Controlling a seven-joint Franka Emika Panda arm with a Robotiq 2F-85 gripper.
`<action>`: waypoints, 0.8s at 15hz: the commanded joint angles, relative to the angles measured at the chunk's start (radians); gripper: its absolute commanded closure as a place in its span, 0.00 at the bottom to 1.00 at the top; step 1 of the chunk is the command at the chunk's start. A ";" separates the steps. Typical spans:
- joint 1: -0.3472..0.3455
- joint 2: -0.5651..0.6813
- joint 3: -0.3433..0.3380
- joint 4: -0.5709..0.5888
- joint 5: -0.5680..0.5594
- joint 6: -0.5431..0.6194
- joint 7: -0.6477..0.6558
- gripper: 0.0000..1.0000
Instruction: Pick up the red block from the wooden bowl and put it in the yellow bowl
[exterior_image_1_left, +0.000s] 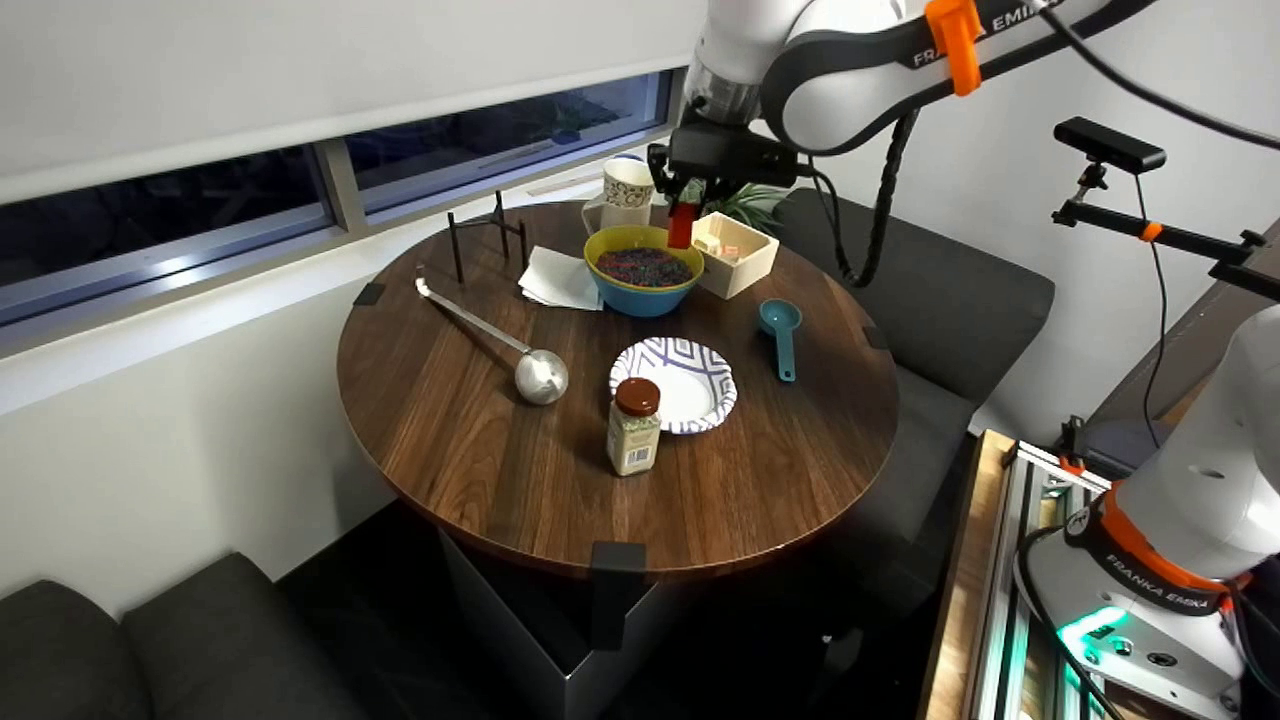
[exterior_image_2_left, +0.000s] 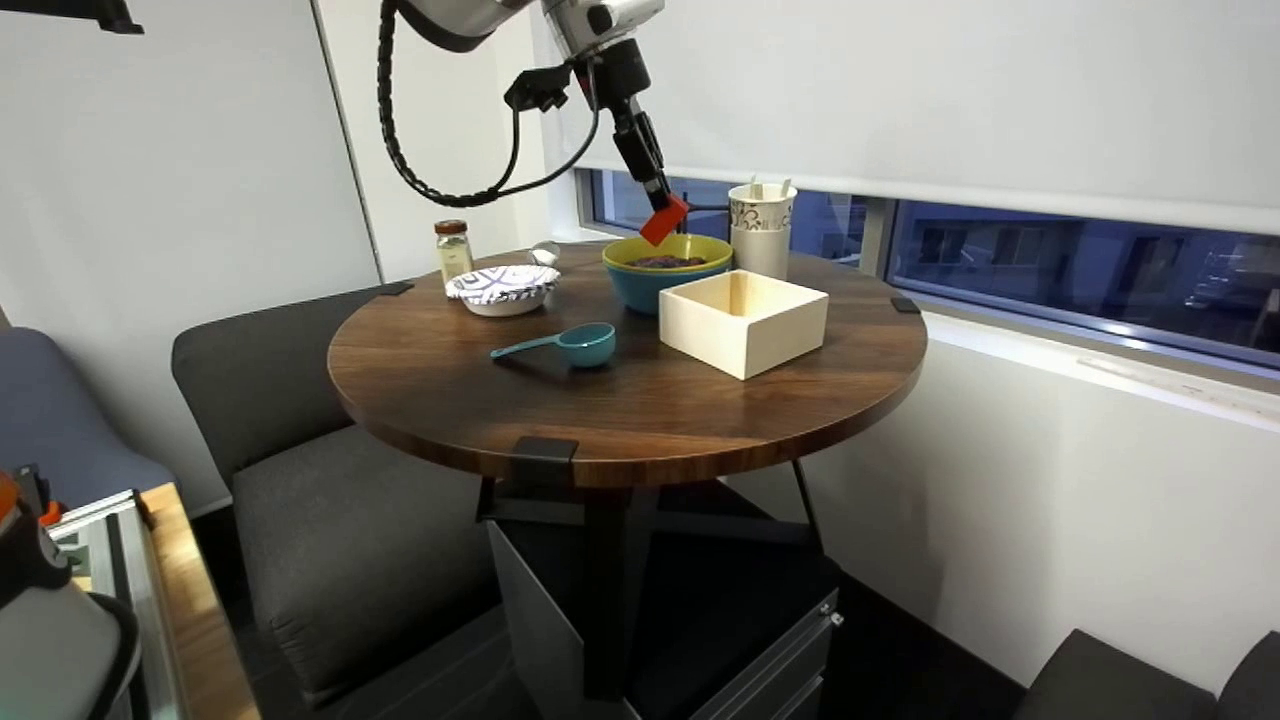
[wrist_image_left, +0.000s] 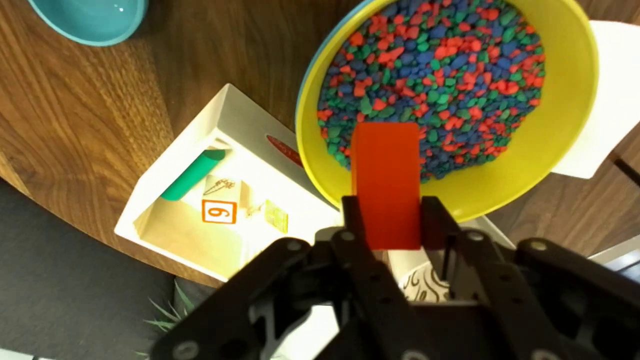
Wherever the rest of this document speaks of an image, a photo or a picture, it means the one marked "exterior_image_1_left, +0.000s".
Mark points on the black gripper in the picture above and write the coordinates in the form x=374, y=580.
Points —
x=722, y=156

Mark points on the red rectangular block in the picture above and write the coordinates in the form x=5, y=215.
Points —
x=680, y=230

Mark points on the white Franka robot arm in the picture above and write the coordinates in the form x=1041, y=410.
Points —
x=744, y=41

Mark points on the yellow bowl with blue outside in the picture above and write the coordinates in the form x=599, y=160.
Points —
x=643, y=303

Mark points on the white patterned mug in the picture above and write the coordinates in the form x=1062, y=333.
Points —
x=626, y=202

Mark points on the colourful gravel pebbles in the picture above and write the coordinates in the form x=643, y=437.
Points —
x=644, y=267

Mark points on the light wooden box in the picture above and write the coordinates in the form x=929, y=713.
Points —
x=744, y=273

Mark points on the teal plastic measuring scoop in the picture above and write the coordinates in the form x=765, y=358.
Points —
x=778, y=317

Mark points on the white paper napkin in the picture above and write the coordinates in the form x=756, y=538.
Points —
x=554, y=280

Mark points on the white paper plate blue pattern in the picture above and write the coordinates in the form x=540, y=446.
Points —
x=686, y=372

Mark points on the steel ladle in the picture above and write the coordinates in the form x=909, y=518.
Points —
x=540, y=378

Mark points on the black metal rack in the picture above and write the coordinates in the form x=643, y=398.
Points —
x=454, y=252

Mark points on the spice bottle with brown cap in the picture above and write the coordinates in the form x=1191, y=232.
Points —
x=632, y=446

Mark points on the grey sofa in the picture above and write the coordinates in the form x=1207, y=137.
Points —
x=960, y=306
x=135, y=652

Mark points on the black table base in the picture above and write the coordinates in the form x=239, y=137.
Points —
x=572, y=643

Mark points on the light wooden board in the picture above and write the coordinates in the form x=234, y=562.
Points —
x=960, y=615

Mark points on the black camera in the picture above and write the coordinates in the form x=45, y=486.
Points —
x=1106, y=142

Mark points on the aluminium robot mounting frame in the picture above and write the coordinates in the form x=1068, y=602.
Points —
x=1035, y=534

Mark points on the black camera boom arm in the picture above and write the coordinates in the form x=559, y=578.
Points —
x=1186, y=243

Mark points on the window with white frame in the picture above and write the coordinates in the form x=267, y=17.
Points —
x=160, y=223

